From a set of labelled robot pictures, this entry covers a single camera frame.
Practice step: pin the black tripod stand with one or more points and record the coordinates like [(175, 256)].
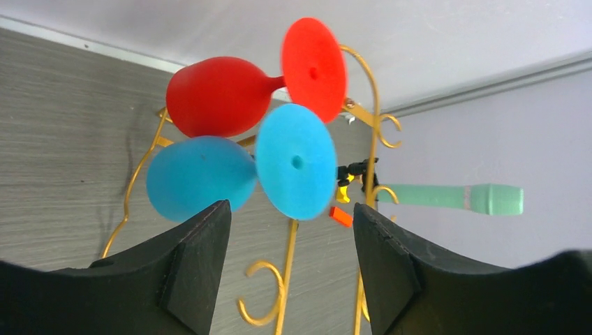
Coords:
[(358, 170)]

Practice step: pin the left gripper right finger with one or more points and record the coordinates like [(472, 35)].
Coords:
[(414, 286)]

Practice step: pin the mint green microphone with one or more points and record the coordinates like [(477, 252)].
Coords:
[(488, 199)]

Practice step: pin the orange block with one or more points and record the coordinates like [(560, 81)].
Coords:
[(341, 217)]

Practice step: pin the red wine glass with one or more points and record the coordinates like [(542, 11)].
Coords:
[(226, 96)]

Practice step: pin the yellow block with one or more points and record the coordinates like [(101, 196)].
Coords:
[(342, 187)]

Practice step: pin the gold wire glass rack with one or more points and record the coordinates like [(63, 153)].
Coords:
[(278, 310)]

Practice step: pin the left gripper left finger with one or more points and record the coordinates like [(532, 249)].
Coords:
[(165, 285)]

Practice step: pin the blue wine glass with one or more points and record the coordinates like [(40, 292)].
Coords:
[(294, 161)]

